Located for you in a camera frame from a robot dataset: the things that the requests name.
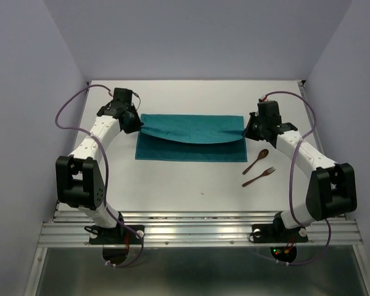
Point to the teal cloth napkin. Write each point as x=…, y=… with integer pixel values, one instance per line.
x=192, y=138

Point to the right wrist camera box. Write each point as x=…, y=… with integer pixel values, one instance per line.
x=269, y=110

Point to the brown wooden spoon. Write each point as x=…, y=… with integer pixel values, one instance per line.
x=262, y=154

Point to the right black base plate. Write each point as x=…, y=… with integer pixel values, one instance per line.
x=270, y=234

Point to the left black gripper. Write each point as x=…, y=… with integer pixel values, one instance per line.
x=137, y=124

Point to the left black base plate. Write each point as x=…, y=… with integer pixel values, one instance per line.
x=114, y=236

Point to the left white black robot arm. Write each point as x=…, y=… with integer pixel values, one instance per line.
x=82, y=176

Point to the brown wooden fork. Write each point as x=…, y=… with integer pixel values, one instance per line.
x=267, y=172

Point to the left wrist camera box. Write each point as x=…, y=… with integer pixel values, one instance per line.
x=123, y=95

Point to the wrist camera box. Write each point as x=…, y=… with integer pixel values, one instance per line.
x=269, y=110
x=123, y=95

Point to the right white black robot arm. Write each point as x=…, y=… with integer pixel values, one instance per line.
x=331, y=189

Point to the aluminium frame rail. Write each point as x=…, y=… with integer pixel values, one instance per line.
x=161, y=229

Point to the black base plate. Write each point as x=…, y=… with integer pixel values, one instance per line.
x=114, y=236
x=270, y=234

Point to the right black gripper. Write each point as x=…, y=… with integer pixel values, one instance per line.
x=248, y=132

